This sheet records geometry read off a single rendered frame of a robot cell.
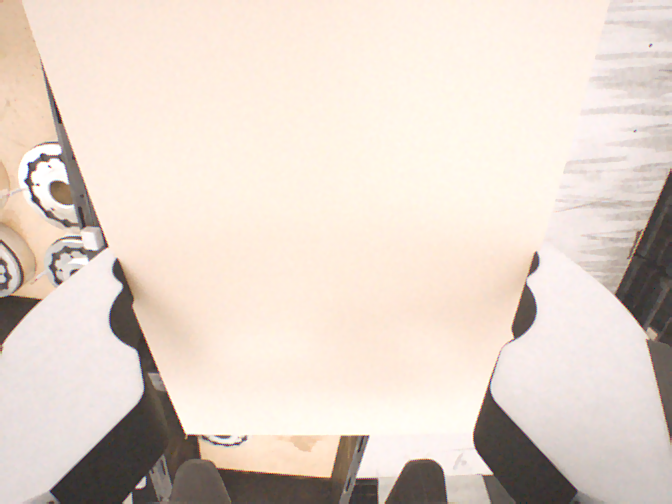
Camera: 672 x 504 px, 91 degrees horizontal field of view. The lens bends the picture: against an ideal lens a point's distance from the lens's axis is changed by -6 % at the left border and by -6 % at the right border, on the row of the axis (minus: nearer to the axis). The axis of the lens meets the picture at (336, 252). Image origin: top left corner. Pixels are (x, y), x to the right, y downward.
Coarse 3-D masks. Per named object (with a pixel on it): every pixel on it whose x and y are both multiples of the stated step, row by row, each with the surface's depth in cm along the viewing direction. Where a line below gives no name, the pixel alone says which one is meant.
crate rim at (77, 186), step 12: (48, 84) 25; (48, 96) 25; (60, 120) 26; (60, 132) 26; (60, 144) 27; (72, 156) 27; (72, 168) 28; (72, 180) 28; (72, 192) 29; (84, 192) 29; (84, 204) 29; (84, 216) 30; (96, 252) 32
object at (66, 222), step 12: (48, 144) 34; (24, 156) 34; (36, 156) 34; (48, 156) 34; (60, 156) 34; (24, 168) 35; (36, 168) 35; (48, 168) 35; (60, 168) 35; (24, 180) 35; (36, 180) 35; (24, 192) 36; (36, 192) 36; (36, 204) 37; (48, 204) 37; (48, 216) 38; (60, 216) 37; (72, 216) 37; (60, 228) 38; (72, 228) 38
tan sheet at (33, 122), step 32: (0, 0) 30; (0, 32) 31; (0, 64) 33; (32, 64) 33; (0, 96) 34; (32, 96) 34; (0, 128) 36; (32, 128) 36; (0, 160) 37; (32, 224) 42; (32, 288) 47
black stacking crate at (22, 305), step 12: (0, 300) 46; (12, 300) 47; (24, 300) 47; (36, 300) 47; (0, 312) 44; (12, 312) 45; (24, 312) 45; (0, 324) 43; (12, 324) 43; (0, 336) 41
